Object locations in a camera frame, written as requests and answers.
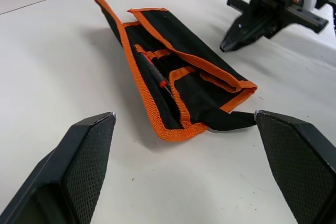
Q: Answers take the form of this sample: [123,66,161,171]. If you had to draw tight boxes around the black orange-trimmed tool roll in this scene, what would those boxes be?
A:
[90,0,258,143]

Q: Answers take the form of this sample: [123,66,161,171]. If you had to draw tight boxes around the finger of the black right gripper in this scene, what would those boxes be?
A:
[219,8,264,51]
[225,20,274,51]

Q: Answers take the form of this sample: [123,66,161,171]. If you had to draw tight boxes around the black red-striped tweezers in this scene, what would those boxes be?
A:
[135,50,175,101]

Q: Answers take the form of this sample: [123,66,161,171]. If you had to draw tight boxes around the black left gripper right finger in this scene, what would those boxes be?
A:
[254,110,336,224]

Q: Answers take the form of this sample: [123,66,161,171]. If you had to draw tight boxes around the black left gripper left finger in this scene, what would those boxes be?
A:
[0,111,117,224]

